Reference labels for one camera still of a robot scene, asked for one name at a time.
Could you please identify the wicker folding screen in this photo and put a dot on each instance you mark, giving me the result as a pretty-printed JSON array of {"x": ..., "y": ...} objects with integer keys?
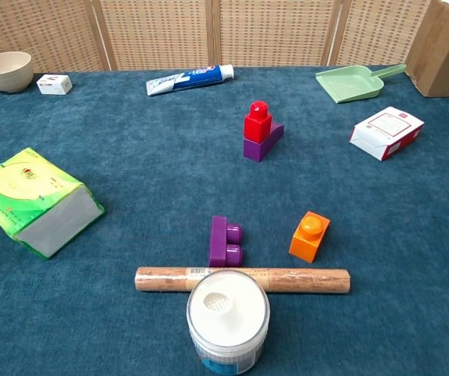
[{"x": 161, "y": 31}]

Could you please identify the purple brick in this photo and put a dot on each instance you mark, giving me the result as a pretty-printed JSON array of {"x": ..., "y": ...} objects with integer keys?
[{"x": 218, "y": 241}]

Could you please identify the red block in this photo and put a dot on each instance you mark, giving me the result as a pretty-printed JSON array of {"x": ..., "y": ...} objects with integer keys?
[{"x": 257, "y": 125}]

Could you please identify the purple brick moved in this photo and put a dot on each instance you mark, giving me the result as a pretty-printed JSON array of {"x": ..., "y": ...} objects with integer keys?
[{"x": 253, "y": 150}]

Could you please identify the light green plastic dustpan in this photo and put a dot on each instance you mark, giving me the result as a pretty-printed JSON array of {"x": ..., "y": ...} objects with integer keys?
[{"x": 349, "y": 84}]

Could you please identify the brown cardboard box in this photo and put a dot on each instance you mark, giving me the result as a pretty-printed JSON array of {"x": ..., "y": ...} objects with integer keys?
[{"x": 443, "y": 51}]

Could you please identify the cork pattern paper roll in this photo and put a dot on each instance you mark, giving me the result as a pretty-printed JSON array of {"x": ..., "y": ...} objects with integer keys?
[{"x": 306, "y": 280}]

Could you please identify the red white carton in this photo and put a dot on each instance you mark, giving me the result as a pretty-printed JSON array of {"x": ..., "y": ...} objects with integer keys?
[{"x": 384, "y": 129}]

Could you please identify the blue white toothpaste tube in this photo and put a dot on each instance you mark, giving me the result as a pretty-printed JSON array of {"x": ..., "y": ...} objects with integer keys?
[{"x": 189, "y": 78}]

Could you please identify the beige ribbed bowl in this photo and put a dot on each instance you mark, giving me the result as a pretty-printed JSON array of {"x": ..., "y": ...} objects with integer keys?
[{"x": 4, "y": 74}]

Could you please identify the orange toy block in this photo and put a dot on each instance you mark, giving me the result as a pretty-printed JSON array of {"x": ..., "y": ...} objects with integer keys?
[{"x": 304, "y": 246}]

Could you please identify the small white printed box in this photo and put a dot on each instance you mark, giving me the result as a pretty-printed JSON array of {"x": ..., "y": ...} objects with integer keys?
[{"x": 53, "y": 85}]

